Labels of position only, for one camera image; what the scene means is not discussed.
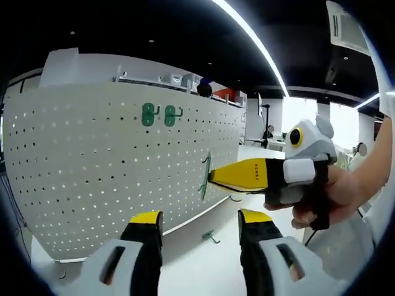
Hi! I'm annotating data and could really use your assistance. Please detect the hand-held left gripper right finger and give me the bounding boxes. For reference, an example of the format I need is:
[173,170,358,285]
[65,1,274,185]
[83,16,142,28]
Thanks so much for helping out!
[237,208,328,296]

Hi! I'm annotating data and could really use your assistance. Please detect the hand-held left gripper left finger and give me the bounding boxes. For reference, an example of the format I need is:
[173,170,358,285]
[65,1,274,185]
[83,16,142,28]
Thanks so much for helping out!
[80,210,164,296]

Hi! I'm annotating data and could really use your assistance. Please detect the green hook assembly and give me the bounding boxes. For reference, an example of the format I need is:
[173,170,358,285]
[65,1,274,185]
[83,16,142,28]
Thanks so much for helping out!
[141,103,161,126]
[164,105,185,126]
[202,229,220,244]
[199,150,214,200]

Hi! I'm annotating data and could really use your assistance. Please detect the white perforated mounting plate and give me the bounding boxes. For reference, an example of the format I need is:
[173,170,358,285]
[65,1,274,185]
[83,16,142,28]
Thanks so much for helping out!
[2,80,249,278]

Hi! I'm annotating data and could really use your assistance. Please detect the person's right hand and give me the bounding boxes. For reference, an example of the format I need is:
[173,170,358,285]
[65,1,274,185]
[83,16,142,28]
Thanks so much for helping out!
[264,162,368,231]

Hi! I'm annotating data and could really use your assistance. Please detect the black tripod stand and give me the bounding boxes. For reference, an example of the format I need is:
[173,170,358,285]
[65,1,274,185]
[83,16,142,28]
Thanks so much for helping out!
[246,104,274,149]

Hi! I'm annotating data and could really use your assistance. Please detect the long ceiling light strip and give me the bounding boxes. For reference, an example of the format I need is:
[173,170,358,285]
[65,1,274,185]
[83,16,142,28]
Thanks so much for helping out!
[212,0,288,96]
[356,92,383,109]

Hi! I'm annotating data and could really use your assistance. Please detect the ceiling air conditioner vent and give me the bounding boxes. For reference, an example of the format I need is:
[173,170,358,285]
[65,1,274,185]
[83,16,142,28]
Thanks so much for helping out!
[326,0,371,54]

